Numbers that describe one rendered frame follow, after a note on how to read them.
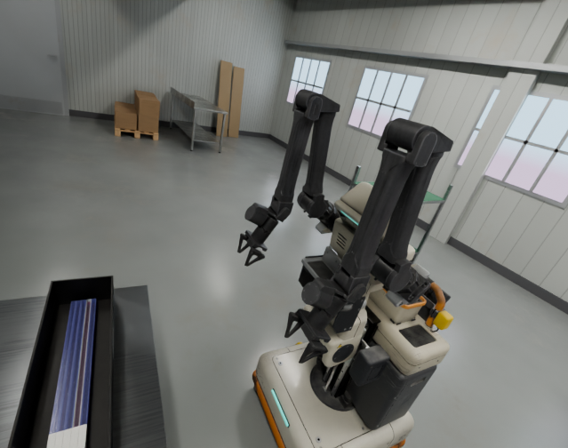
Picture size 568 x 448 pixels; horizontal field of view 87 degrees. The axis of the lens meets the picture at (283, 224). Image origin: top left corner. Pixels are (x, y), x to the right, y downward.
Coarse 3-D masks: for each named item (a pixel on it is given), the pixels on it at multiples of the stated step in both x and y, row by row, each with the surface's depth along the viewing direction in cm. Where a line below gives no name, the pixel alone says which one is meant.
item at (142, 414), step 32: (128, 288) 114; (0, 320) 91; (32, 320) 93; (128, 320) 102; (0, 352) 83; (128, 352) 91; (0, 384) 76; (128, 384) 83; (0, 416) 70; (128, 416) 76; (160, 416) 78
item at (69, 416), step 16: (80, 304) 97; (96, 304) 101; (80, 320) 92; (80, 336) 87; (64, 352) 82; (80, 352) 83; (64, 368) 78; (80, 368) 79; (64, 384) 75; (80, 384) 76; (64, 400) 72; (80, 400) 72; (64, 416) 69; (80, 416) 70; (64, 432) 66; (80, 432) 67
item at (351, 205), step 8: (360, 184) 104; (368, 184) 103; (352, 192) 103; (360, 192) 101; (368, 192) 100; (344, 200) 102; (352, 200) 100; (360, 200) 99; (336, 208) 106; (344, 208) 100; (352, 208) 99; (360, 208) 96; (344, 216) 104; (352, 216) 96; (360, 216) 94; (352, 224) 102; (384, 232) 93
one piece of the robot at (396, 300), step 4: (416, 264) 94; (416, 268) 93; (420, 268) 92; (424, 268) 91; (420, 272) 91; (424, 272) 91; (428, 272) 90; (424, 276) 90; (388, 292) 94; (392, 292) 93; (396, 292) 92; (388, 296) 93; (392, 296) 93; (396, 296) 92; (400, 296) 91; (392, 300) 92; (396, 300) 91; (400, 300) 91; (404, 300) 92; (396, 304) 91; (400, 304) 92
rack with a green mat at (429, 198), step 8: (360, 168) 263; (352, 184) 269; (448, 192) 285; (424, 200) 269; (432, 200) 276; (440, 200) 284; (440, 208) 292; (432, 224) 300; (424, 240) 308; (416, 256) 317
